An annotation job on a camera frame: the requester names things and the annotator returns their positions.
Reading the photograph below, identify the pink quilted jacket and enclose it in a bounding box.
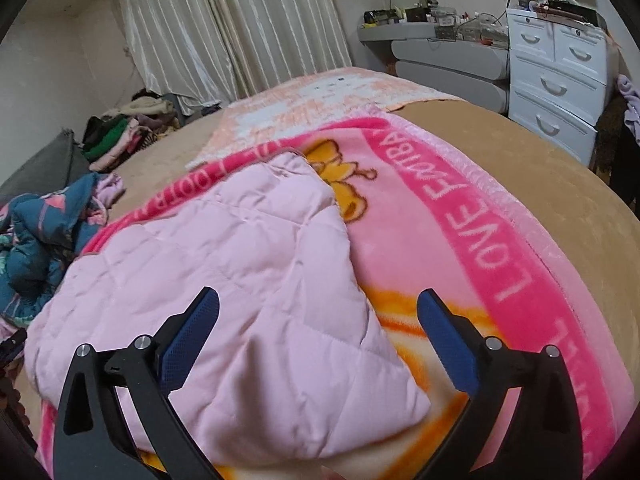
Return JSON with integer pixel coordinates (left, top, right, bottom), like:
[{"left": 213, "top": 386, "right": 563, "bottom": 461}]
[{"left": 25, "top": 152, "right": 431, "bottom": 466}]

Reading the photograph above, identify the pile of folded clothes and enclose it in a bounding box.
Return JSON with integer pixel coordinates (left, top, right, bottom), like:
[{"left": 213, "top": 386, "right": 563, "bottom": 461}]
[{"left": 80, "top": 89, "right": 222, "bottom": 174}]

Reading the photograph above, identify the teal floral comforter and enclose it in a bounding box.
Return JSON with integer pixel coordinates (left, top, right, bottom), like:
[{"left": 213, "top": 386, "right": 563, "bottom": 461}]
[{"left": 1, "top": 172, "right": 125, "bottom": 328}]

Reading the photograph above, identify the pink football fleece blanket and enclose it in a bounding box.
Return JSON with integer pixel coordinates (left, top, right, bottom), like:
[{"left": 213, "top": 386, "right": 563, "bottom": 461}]
[{"left": 26, "top": 110, "right": 636, "bottom": 479}]

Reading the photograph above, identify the peach kitty blanket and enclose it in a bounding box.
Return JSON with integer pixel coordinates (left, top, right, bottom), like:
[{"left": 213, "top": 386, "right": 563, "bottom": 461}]
[{"left": 186, "top": 67, "right": 459, "bottom": 170}]

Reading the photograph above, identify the white drawer chest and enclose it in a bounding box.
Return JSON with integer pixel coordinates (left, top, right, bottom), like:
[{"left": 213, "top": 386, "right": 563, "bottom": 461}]
[{"left": 506, "top": 9, "right": 618, "bottom": 166}]

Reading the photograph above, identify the striped white curtain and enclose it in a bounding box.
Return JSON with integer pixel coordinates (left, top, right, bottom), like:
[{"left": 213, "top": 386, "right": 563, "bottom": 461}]
[{"left": 118, "top": 0, "right": 352, "bottom": 113}]

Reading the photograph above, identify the grey wall shelf unit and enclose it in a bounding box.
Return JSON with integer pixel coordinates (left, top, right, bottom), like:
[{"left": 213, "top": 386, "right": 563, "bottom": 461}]
[{"left": 357, "top": 23, "right": 510, "bottom": 115}]

